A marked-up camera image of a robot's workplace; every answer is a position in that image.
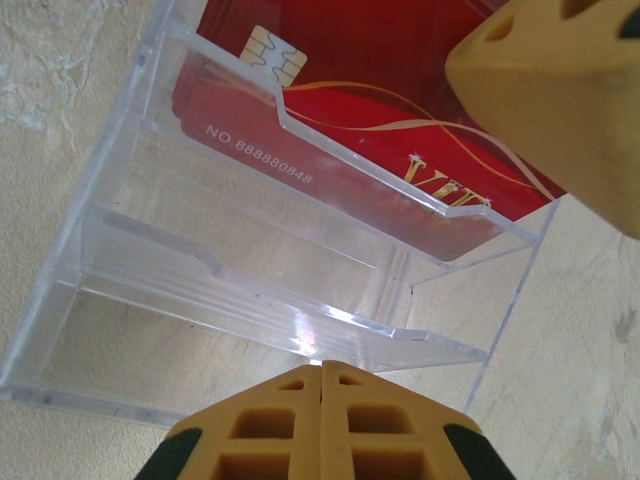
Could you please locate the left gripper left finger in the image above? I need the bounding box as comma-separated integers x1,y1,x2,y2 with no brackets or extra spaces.
133,363,322,480

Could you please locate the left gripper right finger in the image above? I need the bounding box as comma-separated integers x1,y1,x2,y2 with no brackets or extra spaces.
319,359,504,480

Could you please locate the red card stack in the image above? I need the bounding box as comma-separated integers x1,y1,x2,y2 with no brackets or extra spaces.
168,0,562,265

